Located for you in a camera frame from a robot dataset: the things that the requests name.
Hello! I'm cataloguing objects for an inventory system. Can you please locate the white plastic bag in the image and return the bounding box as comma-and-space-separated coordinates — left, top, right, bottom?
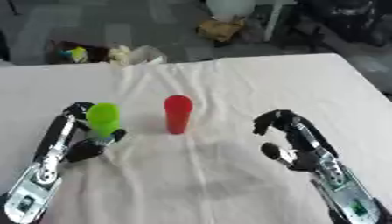
107, 45, 169, 67

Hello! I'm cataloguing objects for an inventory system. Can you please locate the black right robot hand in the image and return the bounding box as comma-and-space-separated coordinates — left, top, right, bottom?
251, 108, 340, 172

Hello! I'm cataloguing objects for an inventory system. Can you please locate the dark box with toys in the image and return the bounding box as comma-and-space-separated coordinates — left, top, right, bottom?
47, 39, 116, 65

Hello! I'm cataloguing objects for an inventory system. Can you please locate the black chair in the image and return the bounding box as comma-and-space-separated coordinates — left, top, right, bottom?
292, 0, 392, 49

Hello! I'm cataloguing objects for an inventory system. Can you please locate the tan crumpled bag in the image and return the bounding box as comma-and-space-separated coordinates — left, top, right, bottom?
196, 17, 249, 44

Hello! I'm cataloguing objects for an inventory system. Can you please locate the green plastic cup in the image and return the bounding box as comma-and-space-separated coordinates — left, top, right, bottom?
84, 101, 123, 138

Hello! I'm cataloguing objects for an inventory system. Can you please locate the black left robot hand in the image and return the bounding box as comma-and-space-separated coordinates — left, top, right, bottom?
31, 101, 129, 170

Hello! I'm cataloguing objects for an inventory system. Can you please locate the white post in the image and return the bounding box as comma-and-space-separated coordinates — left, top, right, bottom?
262, 0, 298, 43

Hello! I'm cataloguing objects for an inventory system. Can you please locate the white round container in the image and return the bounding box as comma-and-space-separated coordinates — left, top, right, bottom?
205, 0, 257, 19

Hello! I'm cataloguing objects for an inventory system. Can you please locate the red plastic cup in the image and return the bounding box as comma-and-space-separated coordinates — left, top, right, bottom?
162, 94, 195, 136

